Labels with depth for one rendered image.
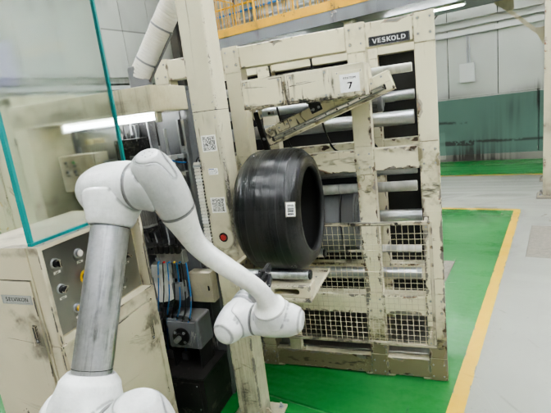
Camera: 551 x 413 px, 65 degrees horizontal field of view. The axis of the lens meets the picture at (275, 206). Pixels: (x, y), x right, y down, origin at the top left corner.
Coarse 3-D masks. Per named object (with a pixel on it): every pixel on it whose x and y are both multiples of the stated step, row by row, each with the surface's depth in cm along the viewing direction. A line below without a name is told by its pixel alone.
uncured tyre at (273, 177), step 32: (256, 160) 186; (288, 160) 180; (256, 192) 176; (288, 192) 173; (320, 192) 212; (256, 224) 175; (288, 224) 172; (320, 224) 212; (256, 256) 184; (288, 256) 179
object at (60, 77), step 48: (0, 0) 138; (48, 0) 155; (0, 48) 137; (48, 48) 154; (96, 48) 176; (0, 96) 136; (48, 96) 154; (96, 96) 175; (48, 144) 153; (96, 144) 174; (48, 192) 152
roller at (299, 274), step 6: (252, 270) 196; (276, 270) 192; (282, 270) 191; (288, 270) 191; (294, 270) 189; (300, 270) 189; (306, 270) 188; (276, 276) 192; (282, 276) 191; (288, 276) 190; (294, 276) 189; (300, 276) 188; (306, 276) 187
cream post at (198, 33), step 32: (192, 0) 182; (192, 32) 185; (192, 64) 189; (192, 96) 193; (224, 96) 198; (224, 128) 196; (224, 160) 196; (224, 192) 199; (224, 224) 203; (224, 288) 212; (256, 352) 220; (256, 384) 220
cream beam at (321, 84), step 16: (352, 64) 191; (368, 64) 205; (256, 80) 208; (272, 80) 205; (288, 80) 203; (304, 80) 200; (320, 80) 198; (336, 80) 195; (368, 80) 202; (256, 96) 210; (272, 96) 207; (288, 96) 205; (304, 96) 202; (320, 96) 199; (336, 96) 197; (352, 96) 195
